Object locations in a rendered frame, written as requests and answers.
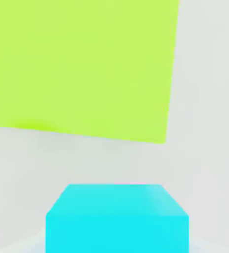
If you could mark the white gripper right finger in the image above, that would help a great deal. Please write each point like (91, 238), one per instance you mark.
(197, 248)

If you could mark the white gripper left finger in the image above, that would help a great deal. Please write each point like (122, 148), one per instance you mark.
(34, 246)

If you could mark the small cyan cube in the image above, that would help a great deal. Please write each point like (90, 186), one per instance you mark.
(117, 227)

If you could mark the large lime green box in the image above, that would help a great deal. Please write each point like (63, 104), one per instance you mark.
(76, 65)

